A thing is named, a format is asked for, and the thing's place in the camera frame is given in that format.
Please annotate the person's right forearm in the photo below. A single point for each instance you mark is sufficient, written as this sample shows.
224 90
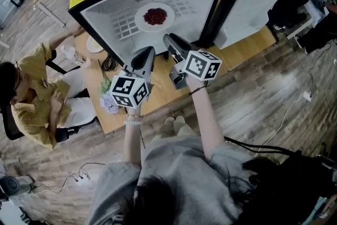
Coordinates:
205 118

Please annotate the person's beige trousers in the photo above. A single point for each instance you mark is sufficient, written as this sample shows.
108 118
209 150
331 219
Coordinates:
176 127

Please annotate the purple flower bouquet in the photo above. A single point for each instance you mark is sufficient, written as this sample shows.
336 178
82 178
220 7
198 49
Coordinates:
108 102

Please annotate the grey round device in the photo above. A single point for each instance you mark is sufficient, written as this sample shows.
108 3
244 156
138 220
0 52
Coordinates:
13 184

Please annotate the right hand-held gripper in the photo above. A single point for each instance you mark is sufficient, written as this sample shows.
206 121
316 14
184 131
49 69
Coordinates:
201 66

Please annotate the thin gold bangle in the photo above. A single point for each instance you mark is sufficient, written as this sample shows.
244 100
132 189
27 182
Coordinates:
134 115

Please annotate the person's left forearm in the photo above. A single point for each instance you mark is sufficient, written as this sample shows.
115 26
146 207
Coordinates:
133 139

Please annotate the black equipment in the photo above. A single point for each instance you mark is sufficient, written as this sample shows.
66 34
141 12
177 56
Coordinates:
302 187

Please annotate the person's grey shirt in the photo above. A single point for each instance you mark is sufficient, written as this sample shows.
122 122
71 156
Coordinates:
184 171

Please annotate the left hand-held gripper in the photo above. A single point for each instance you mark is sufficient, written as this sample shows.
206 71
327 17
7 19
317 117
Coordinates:
129 92

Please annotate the white round plate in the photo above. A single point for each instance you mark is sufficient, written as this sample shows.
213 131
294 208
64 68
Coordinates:
140 22

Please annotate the red food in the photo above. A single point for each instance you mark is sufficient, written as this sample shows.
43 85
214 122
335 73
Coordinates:
155 16

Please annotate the black wrist band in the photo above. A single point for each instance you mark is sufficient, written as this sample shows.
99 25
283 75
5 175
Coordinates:
197 90

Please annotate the clear plastic bottle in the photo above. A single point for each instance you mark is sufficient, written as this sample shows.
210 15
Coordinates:
75 55

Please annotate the small plate with yellow food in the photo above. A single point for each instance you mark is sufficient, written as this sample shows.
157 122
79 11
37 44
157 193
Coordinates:
94 44

